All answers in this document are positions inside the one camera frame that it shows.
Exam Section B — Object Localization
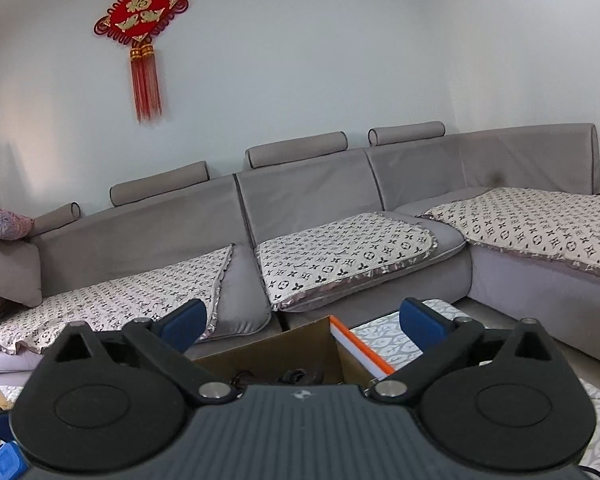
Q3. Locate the large patterned sofa cover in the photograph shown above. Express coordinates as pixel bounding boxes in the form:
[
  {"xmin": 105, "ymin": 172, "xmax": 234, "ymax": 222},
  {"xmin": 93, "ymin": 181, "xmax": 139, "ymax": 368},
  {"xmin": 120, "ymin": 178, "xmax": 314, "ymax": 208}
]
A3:
[{"xmin": 0, "ymin": 243, "xmax": 236, "ymax": 356}]

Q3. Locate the grey sofa headrest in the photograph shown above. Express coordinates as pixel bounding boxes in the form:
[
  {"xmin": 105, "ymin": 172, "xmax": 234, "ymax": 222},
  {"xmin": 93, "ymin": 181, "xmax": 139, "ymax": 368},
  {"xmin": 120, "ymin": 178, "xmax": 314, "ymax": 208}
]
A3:
[
  {"xmin": 367, "ymin": 120, "xmax": 446, "ymax": 147},
  {"xmin": 32, "ymin": 202, "xmax": 83, "ymax": 236},
  {"xmin": 109, "ymin": 160, "xmax": 210, "ymax": 207},
  {"xmin": 244, "ymin": 130, "xmax": 349, "ymax": 169}
]

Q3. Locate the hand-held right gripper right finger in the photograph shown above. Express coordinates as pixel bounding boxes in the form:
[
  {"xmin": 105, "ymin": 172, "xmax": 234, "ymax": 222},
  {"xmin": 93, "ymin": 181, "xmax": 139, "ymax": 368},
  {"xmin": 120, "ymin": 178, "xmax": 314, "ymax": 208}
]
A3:
[{"xmin": 367, "ymin": 297, "xmax": 561, "ymax": 406}]

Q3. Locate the red chinese knot decoration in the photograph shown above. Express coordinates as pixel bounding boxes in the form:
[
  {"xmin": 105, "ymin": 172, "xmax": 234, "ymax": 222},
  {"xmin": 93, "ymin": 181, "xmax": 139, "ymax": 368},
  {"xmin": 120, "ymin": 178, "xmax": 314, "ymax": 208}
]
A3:
[{"xmin": 92, "ymin": 0, "xmax": 189, "ymax": 124}]

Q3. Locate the grey sectional sofa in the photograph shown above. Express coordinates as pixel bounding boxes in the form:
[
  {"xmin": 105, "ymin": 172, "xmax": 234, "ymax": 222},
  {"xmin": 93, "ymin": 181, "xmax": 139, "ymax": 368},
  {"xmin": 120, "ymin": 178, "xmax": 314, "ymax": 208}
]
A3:
[{"xmin": 0, "ymin": 120, "xmax": 600, "ymax": 377}]

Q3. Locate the grey pillow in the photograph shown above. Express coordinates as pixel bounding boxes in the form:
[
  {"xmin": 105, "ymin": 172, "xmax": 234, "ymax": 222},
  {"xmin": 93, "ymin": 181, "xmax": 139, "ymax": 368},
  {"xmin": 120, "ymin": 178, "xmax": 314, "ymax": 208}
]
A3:
[{"xmin": 0, "ymin": 233, "xmax": 44, "ymax": 307}]

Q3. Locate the orange cardboard box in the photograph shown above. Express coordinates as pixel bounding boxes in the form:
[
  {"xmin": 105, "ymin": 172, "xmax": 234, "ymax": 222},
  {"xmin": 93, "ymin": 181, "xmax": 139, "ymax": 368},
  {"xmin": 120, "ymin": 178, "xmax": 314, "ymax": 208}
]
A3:
[{"xmin": 192, "ymin": 314, "xmax": 396, "ymax": 391}]

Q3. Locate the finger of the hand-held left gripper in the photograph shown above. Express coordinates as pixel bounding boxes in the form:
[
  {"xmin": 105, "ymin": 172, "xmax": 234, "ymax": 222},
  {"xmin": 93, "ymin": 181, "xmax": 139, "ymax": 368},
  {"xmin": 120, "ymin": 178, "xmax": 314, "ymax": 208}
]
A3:
[{"xmin": 0, "ymin": 440, "xmax": 30, "ymax": 480}]

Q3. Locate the long patterned sofa cover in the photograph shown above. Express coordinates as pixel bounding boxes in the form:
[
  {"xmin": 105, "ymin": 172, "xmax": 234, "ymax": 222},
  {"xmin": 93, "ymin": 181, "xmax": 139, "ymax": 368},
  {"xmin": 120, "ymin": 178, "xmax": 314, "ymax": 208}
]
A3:
[{"xmin": 417, "ymin": 187, "xmax": 600, "ymax": 281}]

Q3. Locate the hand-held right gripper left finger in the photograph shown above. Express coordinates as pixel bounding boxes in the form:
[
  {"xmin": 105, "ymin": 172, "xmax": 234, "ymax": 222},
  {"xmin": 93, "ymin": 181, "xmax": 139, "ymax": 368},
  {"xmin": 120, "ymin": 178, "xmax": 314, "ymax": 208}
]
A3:
[{"xmin": 45, "ymin": 299, "xmax": 236, "ymax": 407}]

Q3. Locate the medium patterned sofa cover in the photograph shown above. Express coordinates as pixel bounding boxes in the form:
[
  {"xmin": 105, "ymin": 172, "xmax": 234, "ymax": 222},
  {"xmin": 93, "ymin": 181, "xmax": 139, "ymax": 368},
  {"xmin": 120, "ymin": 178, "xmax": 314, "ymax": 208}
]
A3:
[{"xmin": 254, "ymin": 212, "xmax": 439, "ymax": 312}]

